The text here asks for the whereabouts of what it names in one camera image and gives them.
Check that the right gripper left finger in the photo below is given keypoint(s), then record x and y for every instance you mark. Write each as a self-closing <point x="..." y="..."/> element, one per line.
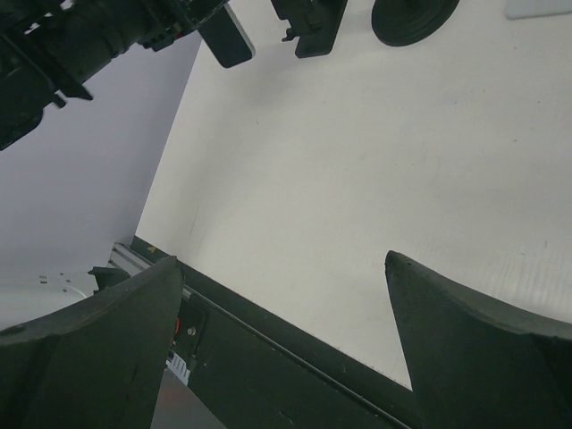
<point x="97" y="363"/>

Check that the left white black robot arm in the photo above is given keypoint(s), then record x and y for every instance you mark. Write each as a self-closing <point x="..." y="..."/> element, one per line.
<point x="89" y="91"/>

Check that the white-edged black phone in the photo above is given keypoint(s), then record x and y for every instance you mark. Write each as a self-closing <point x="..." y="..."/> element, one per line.
<point x="226" y="38"/>

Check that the left white cable duct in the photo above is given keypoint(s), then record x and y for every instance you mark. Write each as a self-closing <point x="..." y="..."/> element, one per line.
<point x="178" y="366"/>

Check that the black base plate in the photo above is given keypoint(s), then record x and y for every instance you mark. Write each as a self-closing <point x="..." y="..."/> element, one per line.
<point x="253" y="369"/>

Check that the silver folding phone stand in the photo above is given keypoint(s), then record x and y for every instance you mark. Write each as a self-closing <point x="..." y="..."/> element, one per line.
<point x="525" y="9"/>

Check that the black clamp phone stand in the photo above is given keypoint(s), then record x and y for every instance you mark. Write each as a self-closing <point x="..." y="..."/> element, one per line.
<point x="405" y="22"/>

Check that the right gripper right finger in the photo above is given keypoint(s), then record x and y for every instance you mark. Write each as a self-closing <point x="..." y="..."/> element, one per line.
<point x="475" y="361"/>

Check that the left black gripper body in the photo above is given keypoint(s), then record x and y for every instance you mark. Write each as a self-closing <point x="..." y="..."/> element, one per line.
<point x="174" y="19"/>

